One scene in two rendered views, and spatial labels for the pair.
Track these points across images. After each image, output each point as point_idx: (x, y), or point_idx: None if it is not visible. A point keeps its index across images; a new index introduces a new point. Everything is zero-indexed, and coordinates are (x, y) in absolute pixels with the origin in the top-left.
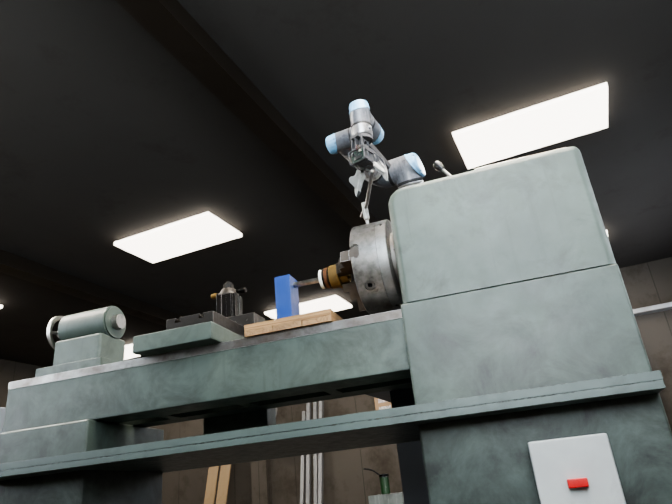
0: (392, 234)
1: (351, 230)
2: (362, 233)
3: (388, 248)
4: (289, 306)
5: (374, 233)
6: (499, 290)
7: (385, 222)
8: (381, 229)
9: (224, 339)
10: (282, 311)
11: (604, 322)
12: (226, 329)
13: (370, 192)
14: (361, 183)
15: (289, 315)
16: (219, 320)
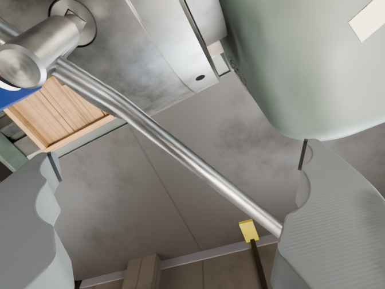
0: (205, 23)
1: (116, 116)
2: (161, 107)
3: (213, 63)
4: (11, 104)
5: (193, 93)
6: None
7: (210, 63)
8: (209, 83)
9: (16, 152)
10: (6, 107)
11: None
12: (2, 156)
13: (209, 164)
14: (42, 209)
15: (21, 98)
16: (2, 171)
